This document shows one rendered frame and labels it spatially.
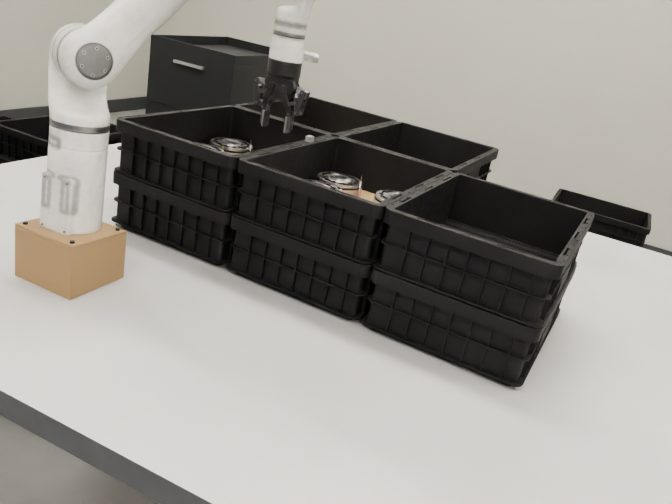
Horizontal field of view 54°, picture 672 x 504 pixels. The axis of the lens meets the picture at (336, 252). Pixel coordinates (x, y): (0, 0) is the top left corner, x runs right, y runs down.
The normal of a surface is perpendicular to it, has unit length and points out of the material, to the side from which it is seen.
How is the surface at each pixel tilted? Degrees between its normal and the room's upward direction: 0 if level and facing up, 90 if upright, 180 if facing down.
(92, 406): 0
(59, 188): 88
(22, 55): 90
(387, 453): 0
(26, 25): 90
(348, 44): 90
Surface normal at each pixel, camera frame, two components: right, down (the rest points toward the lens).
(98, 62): 0.61, 0.39
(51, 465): 0.18, -0.91
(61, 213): -0.36, 0.25
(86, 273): 0.89, 0.32
